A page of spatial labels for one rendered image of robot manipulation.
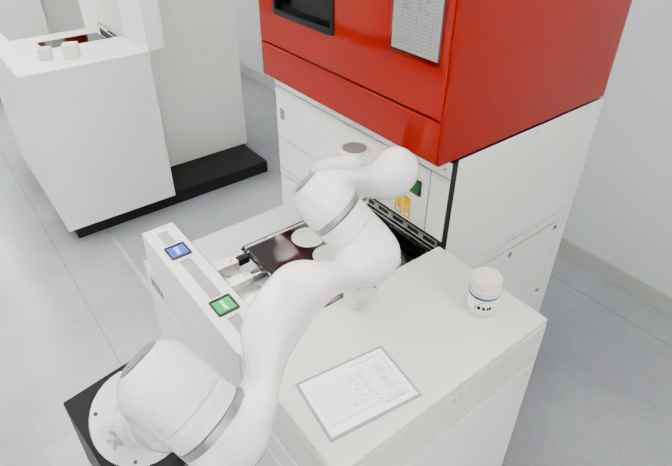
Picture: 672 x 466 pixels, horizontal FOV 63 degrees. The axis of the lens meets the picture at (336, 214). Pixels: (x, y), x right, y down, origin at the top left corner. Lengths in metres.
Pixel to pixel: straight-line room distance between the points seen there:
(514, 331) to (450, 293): 0.17
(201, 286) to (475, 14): 0.90
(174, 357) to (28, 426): 1.78
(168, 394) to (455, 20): 0.89
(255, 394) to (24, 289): 2.44
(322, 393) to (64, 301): 2.06
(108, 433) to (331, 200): 0.62
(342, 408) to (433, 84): 0.72
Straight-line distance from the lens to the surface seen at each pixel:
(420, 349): 1.23
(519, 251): 1.93
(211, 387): 0.81
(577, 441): 2.42
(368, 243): 0.93
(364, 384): 1.16
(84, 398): 1.19
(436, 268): 1.44
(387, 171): 0.98
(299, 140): 1.92
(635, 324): 2.98
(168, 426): 0.81
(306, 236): 1.63
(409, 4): 1.30
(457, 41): 1.23
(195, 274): 1.45
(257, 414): 0.83
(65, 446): 1.37
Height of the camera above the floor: 1.88
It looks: 35 degrees down
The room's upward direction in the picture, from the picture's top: straight up
